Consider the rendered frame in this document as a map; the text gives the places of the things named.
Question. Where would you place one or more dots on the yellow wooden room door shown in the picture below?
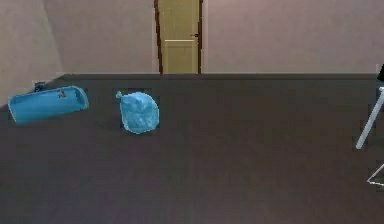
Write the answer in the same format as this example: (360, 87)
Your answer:
(180, 36)

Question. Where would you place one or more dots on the blue plastic bin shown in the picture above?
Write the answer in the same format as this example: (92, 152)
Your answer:
(46, 104)

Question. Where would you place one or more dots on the small black wall socket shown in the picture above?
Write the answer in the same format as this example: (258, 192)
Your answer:
(39, 87)

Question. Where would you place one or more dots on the light blue tied bag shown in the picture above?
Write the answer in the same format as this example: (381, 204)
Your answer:
(139, 113)

